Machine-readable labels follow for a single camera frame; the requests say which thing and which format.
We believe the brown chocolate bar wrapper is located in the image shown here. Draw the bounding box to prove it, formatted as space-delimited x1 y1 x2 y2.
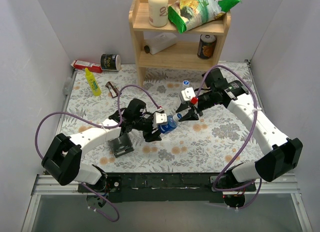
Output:
105 81 121 98

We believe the cream lotion bottle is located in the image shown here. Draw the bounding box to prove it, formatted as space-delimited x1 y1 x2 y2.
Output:
148 0 169 27

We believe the small blue-label water bottle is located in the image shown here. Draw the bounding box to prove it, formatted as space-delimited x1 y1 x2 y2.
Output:
158 114 179 134

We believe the lying white bottle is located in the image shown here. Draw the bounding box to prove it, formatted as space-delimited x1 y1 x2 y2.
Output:
144 32 177 55

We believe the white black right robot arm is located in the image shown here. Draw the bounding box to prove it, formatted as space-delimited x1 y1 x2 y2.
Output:
177 67 303 191

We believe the black green razor box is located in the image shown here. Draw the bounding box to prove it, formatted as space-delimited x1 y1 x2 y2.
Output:
108 133 134 158

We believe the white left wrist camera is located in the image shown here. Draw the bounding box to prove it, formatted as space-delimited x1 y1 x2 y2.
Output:
153 112 168 127

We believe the blue white bottle cap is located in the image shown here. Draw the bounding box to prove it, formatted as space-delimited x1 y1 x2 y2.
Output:
173 113 182 122
182 80 190 87

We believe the dark tin can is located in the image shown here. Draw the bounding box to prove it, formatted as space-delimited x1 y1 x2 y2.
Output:
197 34 217 60

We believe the wooden two-tier shelf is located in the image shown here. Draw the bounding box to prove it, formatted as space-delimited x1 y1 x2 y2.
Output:
128 0 231 86

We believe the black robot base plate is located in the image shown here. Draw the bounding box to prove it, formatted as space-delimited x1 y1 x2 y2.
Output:
79 172 261 210

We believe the green chips bag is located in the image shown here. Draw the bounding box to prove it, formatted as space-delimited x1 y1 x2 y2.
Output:
168 0 241 33

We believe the yellow squeeze bottle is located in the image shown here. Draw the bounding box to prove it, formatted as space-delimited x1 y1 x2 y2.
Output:
84 68 102 96

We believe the floral table cloth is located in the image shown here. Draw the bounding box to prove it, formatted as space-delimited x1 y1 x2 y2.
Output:
61 64 263 173

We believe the clear plastic bottle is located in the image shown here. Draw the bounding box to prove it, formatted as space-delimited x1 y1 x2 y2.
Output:
182 80 192 90

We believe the black white paper cup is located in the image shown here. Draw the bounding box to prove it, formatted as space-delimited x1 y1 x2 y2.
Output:
100 54 121 71

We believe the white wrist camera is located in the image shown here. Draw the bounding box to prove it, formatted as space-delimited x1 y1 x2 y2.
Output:
153 112 168 127
179 87 198 105

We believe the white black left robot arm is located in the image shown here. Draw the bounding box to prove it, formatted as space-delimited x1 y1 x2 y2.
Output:
41 98 167 192

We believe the red white toothpaste box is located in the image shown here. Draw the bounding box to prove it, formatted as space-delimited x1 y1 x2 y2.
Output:
71 60 102 73

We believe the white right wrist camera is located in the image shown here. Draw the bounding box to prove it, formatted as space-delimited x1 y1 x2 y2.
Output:
179 87 198 105

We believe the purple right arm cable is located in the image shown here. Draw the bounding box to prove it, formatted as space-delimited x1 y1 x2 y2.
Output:
194 65 263 209

